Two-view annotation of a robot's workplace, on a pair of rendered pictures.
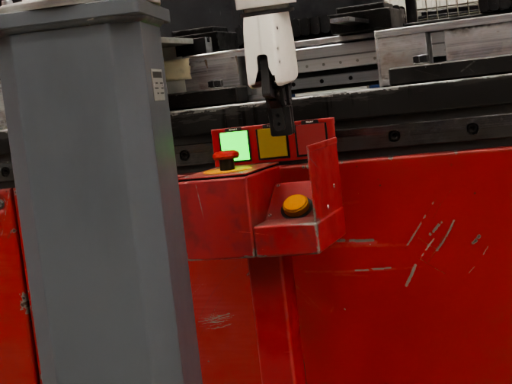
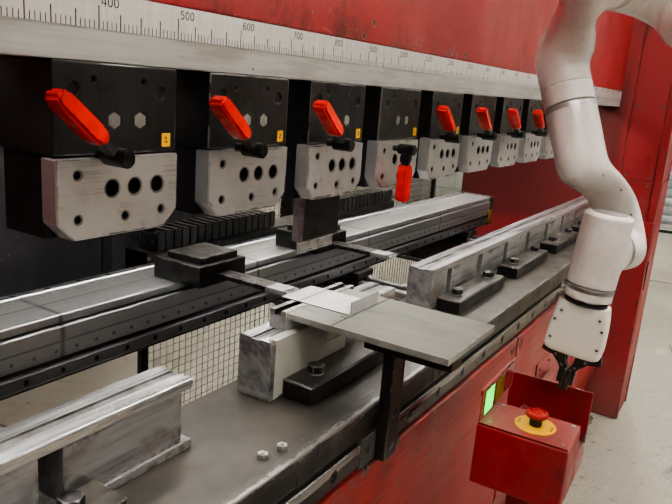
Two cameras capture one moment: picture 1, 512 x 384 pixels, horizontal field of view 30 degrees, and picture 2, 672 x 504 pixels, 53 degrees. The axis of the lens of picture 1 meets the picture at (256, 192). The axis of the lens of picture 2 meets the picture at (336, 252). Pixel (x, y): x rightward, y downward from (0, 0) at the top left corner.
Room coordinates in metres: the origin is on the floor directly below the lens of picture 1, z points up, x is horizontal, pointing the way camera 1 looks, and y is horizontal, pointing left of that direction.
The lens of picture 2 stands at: (1.58, 1.19, 1.34)
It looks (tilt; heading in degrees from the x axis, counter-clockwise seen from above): 14 degrees down; 280
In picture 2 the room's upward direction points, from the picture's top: 4 degrees clockwise
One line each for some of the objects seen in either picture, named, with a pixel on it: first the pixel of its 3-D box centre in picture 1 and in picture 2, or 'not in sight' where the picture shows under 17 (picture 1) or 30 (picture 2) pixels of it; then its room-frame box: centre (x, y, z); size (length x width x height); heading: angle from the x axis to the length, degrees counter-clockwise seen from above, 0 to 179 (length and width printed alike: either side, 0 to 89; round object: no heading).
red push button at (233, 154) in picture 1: (226, 162); (536, 419); (1.40, 0.04, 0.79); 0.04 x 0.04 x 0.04
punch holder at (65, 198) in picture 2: not in sight; (93, 146); (1.95, 0.56, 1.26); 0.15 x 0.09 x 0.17; 69
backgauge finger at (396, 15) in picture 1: (356, 17); (340, 241); (1.83, -0.23, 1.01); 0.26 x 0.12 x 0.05; 159
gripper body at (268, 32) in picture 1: (271, 44); (580, 323); (1.34, -0.04, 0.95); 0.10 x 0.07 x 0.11; 161
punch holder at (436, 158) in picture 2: not in sight; (426, 133); (1.66, -0.19, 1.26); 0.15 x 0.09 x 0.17; 69
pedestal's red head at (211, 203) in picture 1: (262, 187); (534, 428); (1.40, -0.01, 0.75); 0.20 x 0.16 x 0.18; 71
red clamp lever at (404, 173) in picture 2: not in sight; (401, 172); (1.68, 0.04, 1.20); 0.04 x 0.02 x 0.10; 159
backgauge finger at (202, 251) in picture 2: (187, 40); (232, 271); (1.95, 0.10, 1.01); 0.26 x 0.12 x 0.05; 159
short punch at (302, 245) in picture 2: not in sight; (316, 220); (1.80, 0.16, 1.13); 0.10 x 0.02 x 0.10; 69
